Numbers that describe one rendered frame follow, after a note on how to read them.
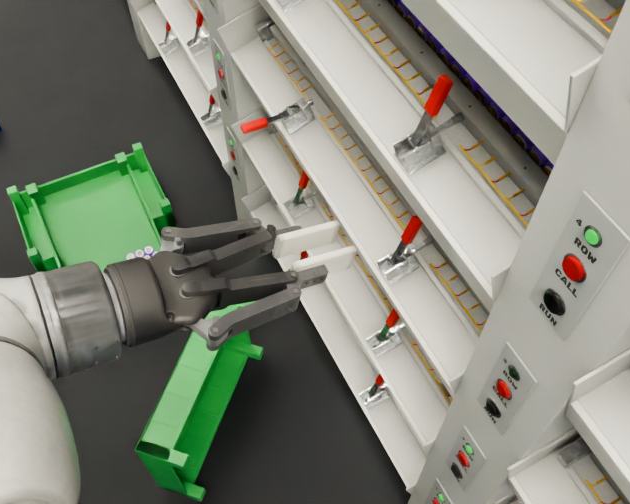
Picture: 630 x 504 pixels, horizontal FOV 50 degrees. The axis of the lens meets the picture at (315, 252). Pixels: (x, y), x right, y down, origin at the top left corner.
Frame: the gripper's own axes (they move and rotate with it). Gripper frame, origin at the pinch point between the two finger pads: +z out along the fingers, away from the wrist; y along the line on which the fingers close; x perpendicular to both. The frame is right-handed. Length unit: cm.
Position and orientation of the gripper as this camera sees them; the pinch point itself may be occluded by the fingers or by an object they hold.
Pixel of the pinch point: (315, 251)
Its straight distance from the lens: 68.2
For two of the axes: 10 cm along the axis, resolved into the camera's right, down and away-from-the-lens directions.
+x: 2.0, -6.3, -7.5
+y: 4.5, 7.4, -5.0
